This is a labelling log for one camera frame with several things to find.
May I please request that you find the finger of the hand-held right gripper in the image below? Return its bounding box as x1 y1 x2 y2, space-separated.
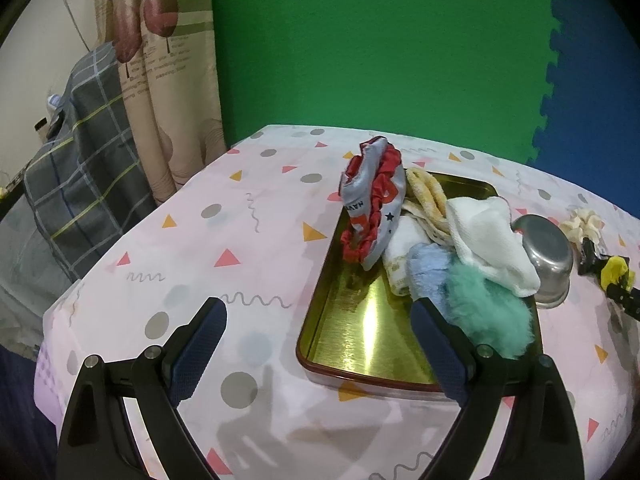
607 282 640 318

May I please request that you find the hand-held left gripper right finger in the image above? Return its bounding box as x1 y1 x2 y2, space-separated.
409 297 585 480

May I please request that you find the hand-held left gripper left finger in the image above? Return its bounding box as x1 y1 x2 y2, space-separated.
56 297 228 480

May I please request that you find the grey and red bib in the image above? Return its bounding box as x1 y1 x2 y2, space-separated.
340 136 406 272

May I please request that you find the pink patterned tablecloth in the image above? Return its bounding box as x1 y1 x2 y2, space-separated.
34 124 640 480

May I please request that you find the stainless steel bowl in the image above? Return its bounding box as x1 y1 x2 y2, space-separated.
511 214 575 310

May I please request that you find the white towel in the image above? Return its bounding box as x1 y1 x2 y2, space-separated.
382 212 436 297

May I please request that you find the green foam mat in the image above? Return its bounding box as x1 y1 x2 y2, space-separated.
210 0 561 166

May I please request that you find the grey plaid blanket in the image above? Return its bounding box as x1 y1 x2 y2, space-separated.
22 42 158 281

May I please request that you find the teal fluffy scrunchie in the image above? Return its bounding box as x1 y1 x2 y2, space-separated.
444 260 535 361

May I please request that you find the white sock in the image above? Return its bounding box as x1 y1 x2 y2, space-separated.
444 196 542 301

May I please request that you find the grey bed sheet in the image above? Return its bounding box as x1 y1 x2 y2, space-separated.
0 192 76 358

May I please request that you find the gold metal tin tray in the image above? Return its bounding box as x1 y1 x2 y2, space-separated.
296 169 544 402

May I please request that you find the yellow checked pastel towel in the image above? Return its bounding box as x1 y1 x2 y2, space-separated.
404 167 453 248

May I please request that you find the dark blue cloth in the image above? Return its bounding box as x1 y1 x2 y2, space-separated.
0 345 61 480

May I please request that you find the beige printed curtain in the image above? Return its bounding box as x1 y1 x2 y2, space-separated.
94 0 228 206

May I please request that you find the blue foam mat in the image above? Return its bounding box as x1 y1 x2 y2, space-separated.
525 0 640 211

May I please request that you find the cream scrunchie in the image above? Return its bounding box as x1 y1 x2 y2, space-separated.
559 207 607 243

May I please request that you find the light blue fluffy cloth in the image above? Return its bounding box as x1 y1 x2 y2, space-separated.
406 244 453 311

